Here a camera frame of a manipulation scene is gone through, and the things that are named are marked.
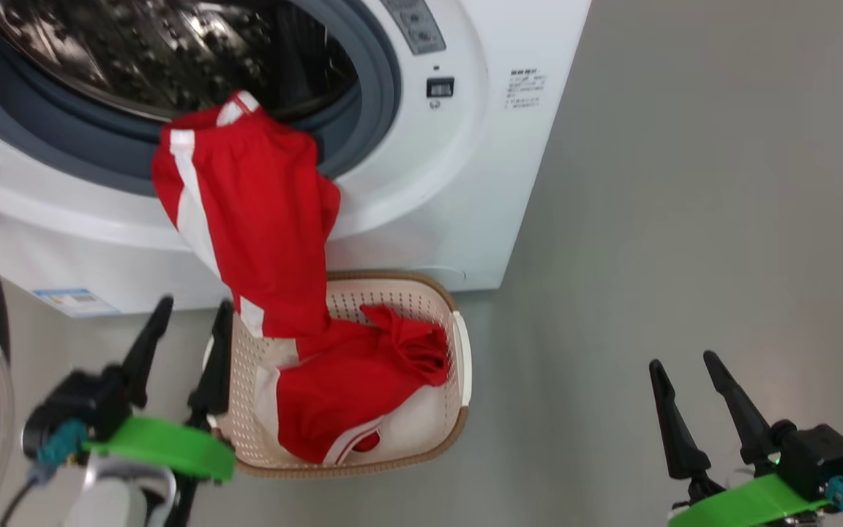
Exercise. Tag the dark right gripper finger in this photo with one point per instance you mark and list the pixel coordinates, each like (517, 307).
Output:
(751, 428)
(685, 446)

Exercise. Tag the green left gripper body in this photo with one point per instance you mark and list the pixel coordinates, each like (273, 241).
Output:
(165, 443)

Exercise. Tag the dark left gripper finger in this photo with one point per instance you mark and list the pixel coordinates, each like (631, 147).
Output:
(215, 380)
(143, 359)

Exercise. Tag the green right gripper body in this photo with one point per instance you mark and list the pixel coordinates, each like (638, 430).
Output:
(743, 505)

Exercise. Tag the red and white garment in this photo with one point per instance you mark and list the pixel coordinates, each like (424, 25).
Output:
(260, 219)

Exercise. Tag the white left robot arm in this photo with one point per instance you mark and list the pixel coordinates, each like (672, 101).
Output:
(114, 498)

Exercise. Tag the cream laundry basket brown rim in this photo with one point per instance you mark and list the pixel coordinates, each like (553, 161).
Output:
(407, 300)

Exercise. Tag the white front-load washing machine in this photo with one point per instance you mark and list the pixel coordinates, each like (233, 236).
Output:
(429, 219)

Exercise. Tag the stainless steel washing machine drum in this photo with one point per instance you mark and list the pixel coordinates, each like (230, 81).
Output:
(136, 58)

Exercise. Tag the blue energy label sticker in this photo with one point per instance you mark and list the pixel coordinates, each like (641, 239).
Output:
(74, 300)

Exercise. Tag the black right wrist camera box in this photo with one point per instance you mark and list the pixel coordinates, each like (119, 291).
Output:
(824, 450)

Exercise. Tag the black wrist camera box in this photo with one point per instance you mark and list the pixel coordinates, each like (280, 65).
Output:
(824, 450)
(77, 402)

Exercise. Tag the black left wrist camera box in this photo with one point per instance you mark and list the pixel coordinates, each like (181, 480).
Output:
(77, 402)

